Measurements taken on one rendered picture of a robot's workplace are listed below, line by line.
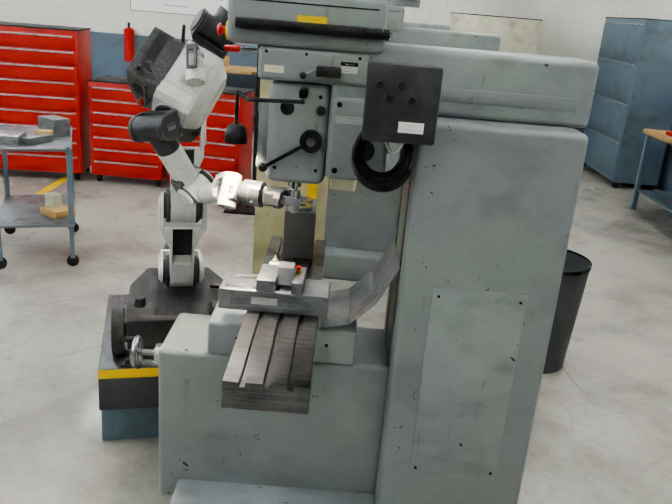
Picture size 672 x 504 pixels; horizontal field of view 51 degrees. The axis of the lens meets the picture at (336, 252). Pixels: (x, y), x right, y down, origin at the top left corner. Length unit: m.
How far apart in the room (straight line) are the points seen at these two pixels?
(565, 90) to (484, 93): 0.24
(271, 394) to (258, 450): 0.76
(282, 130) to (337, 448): 1.13
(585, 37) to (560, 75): 9.57
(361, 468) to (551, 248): 1.04
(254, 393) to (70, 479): 1.39
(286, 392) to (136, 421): 1.49
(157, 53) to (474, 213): 1.25
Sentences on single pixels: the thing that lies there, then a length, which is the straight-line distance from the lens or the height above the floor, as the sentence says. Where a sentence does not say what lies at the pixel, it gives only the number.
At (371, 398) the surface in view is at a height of 0.59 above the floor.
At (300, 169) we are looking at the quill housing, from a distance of 2.27.
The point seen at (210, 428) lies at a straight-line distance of 2.62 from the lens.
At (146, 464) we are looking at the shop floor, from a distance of 3.18.
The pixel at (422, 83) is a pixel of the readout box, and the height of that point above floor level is 1.68.
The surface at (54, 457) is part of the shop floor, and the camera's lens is 3.29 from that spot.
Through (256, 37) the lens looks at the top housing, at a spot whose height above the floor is 1.75.
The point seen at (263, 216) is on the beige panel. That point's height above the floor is 0.65.
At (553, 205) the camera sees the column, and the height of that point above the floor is 1.34.
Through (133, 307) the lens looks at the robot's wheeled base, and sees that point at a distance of 3.08.
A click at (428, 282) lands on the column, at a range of 2.25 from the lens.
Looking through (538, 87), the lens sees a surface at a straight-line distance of 2.29.
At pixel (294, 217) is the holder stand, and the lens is 2.73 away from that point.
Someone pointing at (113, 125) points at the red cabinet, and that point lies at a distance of 7.37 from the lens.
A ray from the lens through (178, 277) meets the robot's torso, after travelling 3.21.
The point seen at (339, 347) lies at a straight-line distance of 2.40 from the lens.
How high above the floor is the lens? 1.86
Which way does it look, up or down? 19 degrees down
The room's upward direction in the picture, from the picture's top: 5 degrees clockwise
